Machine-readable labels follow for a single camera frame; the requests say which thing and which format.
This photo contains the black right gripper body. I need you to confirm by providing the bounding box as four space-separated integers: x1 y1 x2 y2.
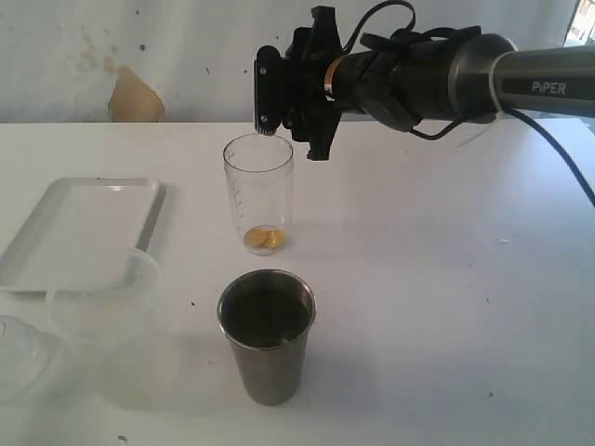
254 6 342 161

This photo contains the stainless steel cup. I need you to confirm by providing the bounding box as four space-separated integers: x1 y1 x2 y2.
217 269 317 406

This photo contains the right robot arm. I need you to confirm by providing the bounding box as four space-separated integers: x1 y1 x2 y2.
254 6 594 161

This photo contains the clear plastic shaker cup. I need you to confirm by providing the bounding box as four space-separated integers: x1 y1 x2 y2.
223 133 294 256

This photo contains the white rectangular tray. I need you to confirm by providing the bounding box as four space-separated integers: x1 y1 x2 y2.
1 177 165 293

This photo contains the translucent plastic container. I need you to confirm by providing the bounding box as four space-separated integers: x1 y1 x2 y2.
46 249 179 409

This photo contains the clear plastic lid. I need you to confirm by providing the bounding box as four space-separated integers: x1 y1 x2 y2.
1 314 60 404

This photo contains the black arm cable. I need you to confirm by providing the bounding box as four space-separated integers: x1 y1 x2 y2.
341 0 595 210

